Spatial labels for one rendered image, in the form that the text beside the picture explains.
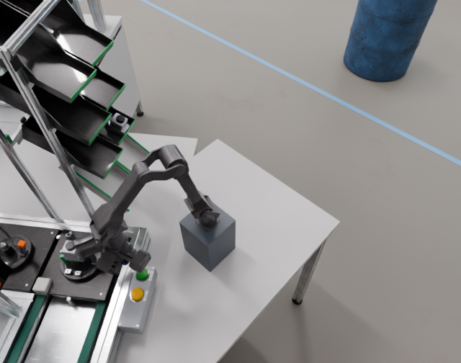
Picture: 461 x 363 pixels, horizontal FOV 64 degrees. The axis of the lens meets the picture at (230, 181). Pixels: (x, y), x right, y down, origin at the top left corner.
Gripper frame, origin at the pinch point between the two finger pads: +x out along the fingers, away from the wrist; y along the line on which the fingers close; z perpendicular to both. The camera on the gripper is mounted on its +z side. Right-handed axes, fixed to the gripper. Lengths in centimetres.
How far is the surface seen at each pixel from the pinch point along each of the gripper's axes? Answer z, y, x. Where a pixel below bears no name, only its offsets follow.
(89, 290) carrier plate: 11.8, -8.1, 10.0
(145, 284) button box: 1.3, 6.6, 11.0
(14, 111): -47, -114, 22
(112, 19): -146, -128, 24
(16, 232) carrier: 6.9, -46.4, 10.2
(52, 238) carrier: 2.6, -33.3, 10.2
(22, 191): -12, -70, 22
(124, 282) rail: 4.0, -0.5, 11.7
